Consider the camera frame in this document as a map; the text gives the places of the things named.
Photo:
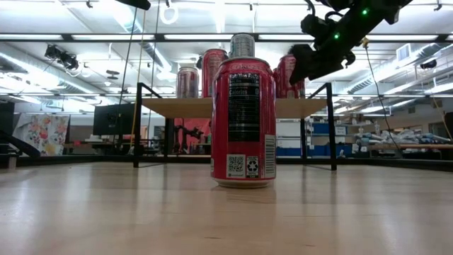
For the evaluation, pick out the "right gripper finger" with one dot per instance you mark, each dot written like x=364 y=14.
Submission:
x=302 y=63

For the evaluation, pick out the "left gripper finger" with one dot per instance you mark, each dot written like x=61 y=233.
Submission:
x=136 y=3

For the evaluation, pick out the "slim silver can black top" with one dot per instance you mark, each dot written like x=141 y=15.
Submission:
x=242 y=46

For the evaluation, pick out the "red Coke Zero can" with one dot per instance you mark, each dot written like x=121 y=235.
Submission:
x=244 y=117

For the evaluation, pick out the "orange Fanta can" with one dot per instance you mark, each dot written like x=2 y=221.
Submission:
x=211 y=71

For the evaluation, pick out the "silver Diet Coke can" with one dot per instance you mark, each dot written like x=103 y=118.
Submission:
x=187 y=83

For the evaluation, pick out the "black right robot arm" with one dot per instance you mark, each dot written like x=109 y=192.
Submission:
x=371 y=17

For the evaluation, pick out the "wooden shelf black metal legs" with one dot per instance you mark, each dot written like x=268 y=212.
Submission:
x=159 y=108

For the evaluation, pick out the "shelving with blue bins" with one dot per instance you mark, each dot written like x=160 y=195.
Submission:
x=320 y=127

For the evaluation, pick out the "black ceiling spotlight cluster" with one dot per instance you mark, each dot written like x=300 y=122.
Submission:
x=63 y=58

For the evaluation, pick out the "small black ceiling device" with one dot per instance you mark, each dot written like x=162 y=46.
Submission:
x=428 y=63

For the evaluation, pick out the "cluttered wooden workbench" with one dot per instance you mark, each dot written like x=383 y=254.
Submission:
x=407 y=146

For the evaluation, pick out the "black computer monitor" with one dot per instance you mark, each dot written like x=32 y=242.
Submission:
x=113 y=118

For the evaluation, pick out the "red background panel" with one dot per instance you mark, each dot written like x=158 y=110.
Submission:
x=198 y=124

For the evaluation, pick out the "floral patterned cloth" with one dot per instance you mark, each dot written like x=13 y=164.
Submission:
x=42 y=134

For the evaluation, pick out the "black side desk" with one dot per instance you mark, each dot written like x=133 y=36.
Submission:
x=7 y=117

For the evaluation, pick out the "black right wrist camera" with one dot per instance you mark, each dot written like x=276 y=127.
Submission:
x=315 y=26

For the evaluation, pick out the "black overhead frame bar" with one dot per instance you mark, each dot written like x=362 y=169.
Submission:
x=159 y=37

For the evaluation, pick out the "black ceiling dome camera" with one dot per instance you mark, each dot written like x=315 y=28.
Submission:
x=199 y=63

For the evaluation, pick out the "black metal table frame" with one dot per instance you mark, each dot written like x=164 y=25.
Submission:
x=389 y=163

